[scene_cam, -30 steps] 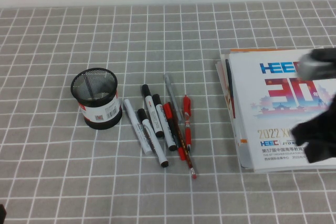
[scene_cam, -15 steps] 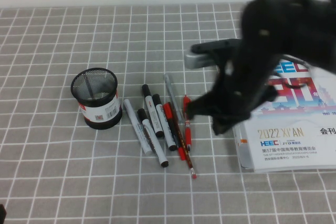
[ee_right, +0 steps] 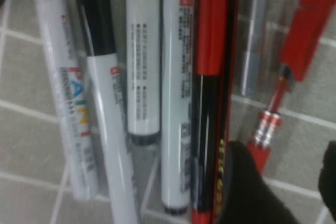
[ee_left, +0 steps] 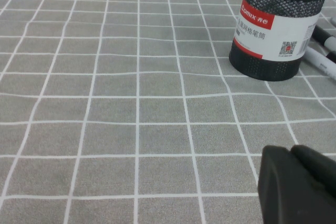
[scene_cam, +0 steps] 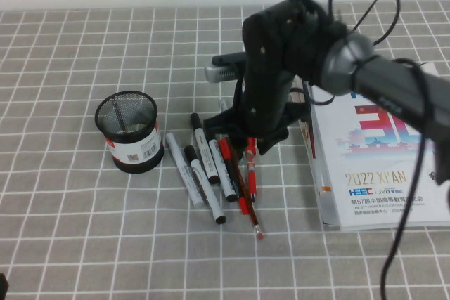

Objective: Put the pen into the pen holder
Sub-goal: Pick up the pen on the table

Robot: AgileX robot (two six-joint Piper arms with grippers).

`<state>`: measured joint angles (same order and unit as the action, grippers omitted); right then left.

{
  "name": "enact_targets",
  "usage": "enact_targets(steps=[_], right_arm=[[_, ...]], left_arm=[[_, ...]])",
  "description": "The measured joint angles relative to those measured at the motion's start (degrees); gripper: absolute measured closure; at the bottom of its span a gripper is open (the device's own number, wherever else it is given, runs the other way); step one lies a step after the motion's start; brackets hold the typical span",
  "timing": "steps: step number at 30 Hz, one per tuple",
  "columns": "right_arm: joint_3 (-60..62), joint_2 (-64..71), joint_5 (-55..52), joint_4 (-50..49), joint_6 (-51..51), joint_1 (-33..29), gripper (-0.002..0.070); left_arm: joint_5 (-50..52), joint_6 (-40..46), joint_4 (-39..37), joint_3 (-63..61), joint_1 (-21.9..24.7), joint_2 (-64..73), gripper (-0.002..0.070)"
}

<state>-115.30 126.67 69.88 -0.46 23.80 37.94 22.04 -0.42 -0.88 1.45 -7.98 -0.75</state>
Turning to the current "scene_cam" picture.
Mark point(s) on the silver white marker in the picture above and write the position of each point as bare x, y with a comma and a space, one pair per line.
183, 170

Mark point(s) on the booklet with colourful cover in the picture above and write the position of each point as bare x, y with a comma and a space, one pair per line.
309, 138

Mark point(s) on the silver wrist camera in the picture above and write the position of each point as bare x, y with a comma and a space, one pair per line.
221, 74

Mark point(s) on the red gel pen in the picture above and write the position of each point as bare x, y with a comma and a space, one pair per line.
251, 173

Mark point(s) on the grey checked tablecloth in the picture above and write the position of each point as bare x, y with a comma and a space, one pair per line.
70, 244

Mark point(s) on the red and black fineliner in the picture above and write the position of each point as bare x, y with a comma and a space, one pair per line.
224, 147

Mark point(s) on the thin white brochure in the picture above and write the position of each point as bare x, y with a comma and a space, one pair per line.
298, 93

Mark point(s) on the grey gel pen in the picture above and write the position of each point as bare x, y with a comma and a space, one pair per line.
224, 105

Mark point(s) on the dark red pencil with eraser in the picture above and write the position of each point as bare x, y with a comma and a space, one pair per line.
255, 219

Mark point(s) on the black mesh pen holder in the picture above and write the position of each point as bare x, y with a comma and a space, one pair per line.
137, 152

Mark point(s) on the black zip tie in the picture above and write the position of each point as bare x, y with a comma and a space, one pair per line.
370, 8

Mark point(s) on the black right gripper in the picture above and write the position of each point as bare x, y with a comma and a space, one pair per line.
270, 68

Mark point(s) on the white HEEC booklet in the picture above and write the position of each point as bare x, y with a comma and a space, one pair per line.
369, 159

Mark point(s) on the long black-capped whiteboard marker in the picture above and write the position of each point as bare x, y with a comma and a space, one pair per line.
211, 201

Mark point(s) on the orange edged booklet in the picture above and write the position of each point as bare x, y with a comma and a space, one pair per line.
325, 208

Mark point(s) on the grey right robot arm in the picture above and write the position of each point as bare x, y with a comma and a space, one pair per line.
386, 82

